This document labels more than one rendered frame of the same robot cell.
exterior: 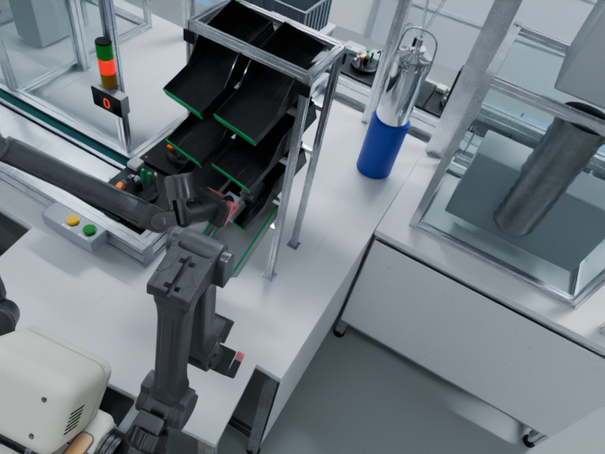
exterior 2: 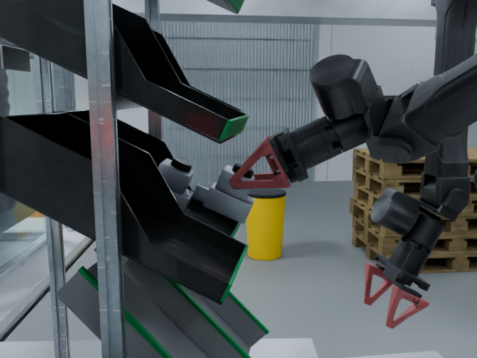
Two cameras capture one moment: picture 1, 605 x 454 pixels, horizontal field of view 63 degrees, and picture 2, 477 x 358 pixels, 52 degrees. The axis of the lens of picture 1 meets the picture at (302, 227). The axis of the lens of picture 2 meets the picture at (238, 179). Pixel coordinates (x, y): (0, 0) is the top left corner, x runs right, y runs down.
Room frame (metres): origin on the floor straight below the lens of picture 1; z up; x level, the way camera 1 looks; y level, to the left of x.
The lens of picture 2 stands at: (1.12, 0.84, 1.39)
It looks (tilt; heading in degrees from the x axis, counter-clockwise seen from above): 10 degrees down; 250
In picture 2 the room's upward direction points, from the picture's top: straight up
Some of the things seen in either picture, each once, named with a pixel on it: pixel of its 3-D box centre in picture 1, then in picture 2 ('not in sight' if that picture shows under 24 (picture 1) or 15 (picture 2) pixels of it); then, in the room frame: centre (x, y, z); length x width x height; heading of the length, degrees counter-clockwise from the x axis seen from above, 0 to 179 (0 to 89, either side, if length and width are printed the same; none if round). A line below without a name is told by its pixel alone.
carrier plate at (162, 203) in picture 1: (139, 195); not in sight; (1.11, 0.58, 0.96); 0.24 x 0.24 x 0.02; 72
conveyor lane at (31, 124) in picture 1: (80, 164); not in sight; (1.23, 0.86, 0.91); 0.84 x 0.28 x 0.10; 72
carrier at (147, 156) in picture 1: (185, 146); not in sight; (1.36, 0.50, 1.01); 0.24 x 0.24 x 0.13; 72
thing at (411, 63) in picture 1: (406, 77); not in sight; (1.68, -0.24, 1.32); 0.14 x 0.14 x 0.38
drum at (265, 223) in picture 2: not in sight; (265, 223); (-0.48, -2.97, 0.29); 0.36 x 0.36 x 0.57
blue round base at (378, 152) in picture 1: (382, 143); not in sight; (1.68, -0.24, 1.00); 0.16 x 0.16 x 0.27
